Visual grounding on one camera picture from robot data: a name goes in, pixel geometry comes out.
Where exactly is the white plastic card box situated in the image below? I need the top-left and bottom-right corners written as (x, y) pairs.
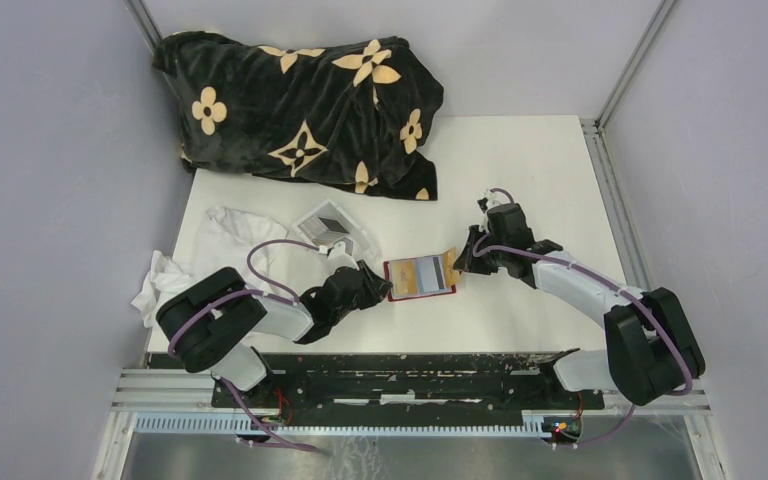
top-left (293, 199), bottom-right (381, 262)

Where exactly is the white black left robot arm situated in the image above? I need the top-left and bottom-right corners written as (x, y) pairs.
top-left (156, 261), bottom-right (392, 407)

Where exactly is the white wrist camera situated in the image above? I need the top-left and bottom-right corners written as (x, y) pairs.
top-left (477, 190), bottom-right (507, 213)
top-left (318, 238), bottom-right (358, 272)

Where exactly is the white slotted cable duct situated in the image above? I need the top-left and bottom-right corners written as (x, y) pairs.
top-left (133, 410), bottom-right (548, 439)

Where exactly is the stack of cards in box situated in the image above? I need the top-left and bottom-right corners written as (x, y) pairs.
top-left (299, 215), bottom-right (350, 244)

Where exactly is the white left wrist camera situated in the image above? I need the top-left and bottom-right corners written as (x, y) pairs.
top-left (318, 238), bottom-right (358, 272)

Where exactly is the white crumpled cloth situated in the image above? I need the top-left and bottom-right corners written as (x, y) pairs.
top-left (131, 206), bottom-right (288, 329)

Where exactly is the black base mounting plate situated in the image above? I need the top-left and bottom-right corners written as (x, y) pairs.
top-left (241, 353), bottom-right (604, 427)

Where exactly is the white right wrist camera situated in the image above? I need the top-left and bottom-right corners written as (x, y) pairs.
top-left (477, 190), bottom-right (507, 213)

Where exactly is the aluminium frame rail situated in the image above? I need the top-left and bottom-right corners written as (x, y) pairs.
top-left (579, 0), bottom-right (713, 415)

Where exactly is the red leather card holder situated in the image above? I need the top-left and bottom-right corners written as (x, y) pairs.
top-left (383, 251), bottom-right (460, 302)

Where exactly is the black floral blanket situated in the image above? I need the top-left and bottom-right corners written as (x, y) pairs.
top-left (152, 31), bottom-right (444, 201)

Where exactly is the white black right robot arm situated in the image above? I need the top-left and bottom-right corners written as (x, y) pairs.
top-left (455, 200), bottom-right (706, 408)

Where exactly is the white striped credit card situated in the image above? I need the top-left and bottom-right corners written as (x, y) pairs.
top-left (416, 255), bottom-right (447, 294)

